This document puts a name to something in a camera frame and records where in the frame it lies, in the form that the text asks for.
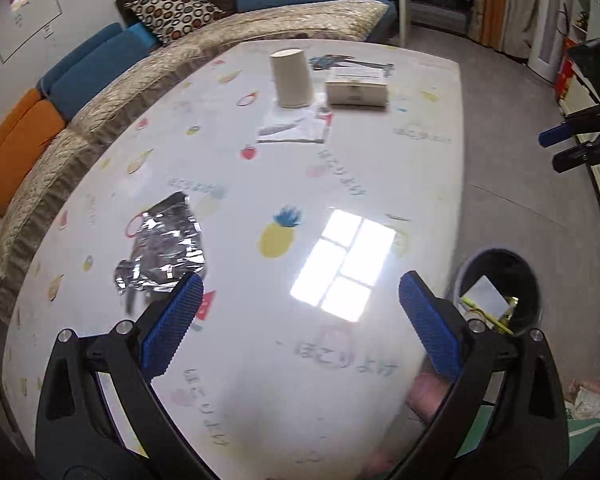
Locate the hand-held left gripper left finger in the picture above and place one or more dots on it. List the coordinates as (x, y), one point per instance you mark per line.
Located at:
(172, 325)

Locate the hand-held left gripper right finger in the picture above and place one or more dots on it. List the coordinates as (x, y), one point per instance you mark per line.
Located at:
(430, 325)

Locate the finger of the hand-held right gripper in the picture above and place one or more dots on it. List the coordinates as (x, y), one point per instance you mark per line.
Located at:
(557, 134)
(580, 156)

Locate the silver foil wrapper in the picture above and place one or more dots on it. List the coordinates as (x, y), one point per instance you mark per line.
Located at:
(165, 245)

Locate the gold snack wrapper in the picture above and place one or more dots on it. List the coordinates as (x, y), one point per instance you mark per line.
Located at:
(511, 312)

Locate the black trash bin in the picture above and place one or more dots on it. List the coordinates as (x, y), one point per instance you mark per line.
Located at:
(525, 280)

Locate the white card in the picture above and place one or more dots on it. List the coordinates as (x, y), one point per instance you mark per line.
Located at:
(485, 295)

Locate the person's leg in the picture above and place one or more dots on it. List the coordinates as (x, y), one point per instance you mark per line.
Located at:
(425, 395)

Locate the orange striped curtain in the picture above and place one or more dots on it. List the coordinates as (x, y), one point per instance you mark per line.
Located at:
(500, 5)

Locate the crumpled pale cloth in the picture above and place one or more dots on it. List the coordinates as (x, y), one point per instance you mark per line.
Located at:
(595, 402)

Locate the green cloth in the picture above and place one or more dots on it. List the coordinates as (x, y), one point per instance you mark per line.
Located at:
(580, 435)

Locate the white rectangular box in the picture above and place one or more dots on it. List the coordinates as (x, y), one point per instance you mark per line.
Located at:
(357, 94)

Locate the orange sofa cushion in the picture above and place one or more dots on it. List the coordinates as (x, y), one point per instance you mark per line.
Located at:
(7, 115)
(20, 155)

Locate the white tissue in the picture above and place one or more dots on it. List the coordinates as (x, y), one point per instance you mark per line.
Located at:
(300, 125)

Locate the white cardboard cylinder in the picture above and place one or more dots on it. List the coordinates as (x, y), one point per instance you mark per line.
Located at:
(292, 80)

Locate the beige quilted sofa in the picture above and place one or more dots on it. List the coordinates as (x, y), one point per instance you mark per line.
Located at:
(290, 20)

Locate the teal cushion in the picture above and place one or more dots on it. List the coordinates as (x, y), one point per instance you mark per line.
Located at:
(142, 35)

